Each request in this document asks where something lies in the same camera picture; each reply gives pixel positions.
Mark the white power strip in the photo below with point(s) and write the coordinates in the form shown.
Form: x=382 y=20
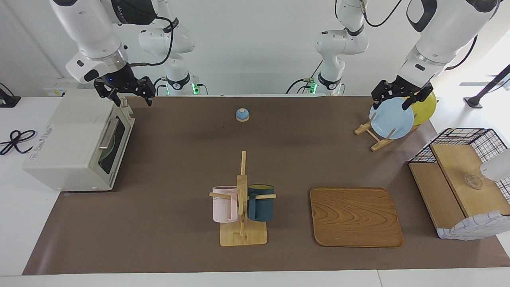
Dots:
x=53 y=92

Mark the wooden mug rack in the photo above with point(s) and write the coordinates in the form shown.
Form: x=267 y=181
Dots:
x=243 y=238

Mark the light blue plate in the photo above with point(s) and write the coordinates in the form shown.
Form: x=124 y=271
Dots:
x=392 y=119

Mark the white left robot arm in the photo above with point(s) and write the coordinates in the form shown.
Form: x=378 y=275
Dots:
x=446 y=28

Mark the yellow plate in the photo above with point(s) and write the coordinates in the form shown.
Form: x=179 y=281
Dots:
x=426 y=109

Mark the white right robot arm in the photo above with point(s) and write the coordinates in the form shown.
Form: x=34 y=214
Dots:
x=87 y=32

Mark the beige toaster oven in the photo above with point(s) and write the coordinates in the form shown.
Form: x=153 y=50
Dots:
x=63 y=135

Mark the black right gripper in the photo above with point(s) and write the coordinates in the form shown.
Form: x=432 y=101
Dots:
x=119 y=81

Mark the black stand with pole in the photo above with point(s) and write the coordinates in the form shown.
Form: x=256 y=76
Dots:
x=474 y=101

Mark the dark teal mug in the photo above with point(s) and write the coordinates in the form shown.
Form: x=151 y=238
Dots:
x=263 y=207

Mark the black clamp mount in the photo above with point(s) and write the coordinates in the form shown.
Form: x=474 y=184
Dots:
x=8 y=100

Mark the toaster oven glass door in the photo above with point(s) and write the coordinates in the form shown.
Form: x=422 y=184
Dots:
x=121 y=151

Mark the brown table mat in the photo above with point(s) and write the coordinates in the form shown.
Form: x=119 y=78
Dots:
x=179 y=159

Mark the brown wooden tray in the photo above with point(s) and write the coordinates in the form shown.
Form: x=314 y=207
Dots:
x=356 y=217

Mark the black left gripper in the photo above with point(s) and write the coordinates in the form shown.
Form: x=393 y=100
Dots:
x=402 y=88

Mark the wooden plate rack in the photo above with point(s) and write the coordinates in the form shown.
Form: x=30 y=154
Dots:
x=378 y=145

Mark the pink mug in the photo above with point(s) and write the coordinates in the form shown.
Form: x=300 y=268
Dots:
x=223 y=205

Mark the stepped wooden shelf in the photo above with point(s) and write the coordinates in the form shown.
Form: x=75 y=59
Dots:
x=458 y=167

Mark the white cylindrical object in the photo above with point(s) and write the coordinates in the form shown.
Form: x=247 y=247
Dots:
x=498 y=167

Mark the small clear glass object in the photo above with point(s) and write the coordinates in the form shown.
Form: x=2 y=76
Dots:
x=473 y=181

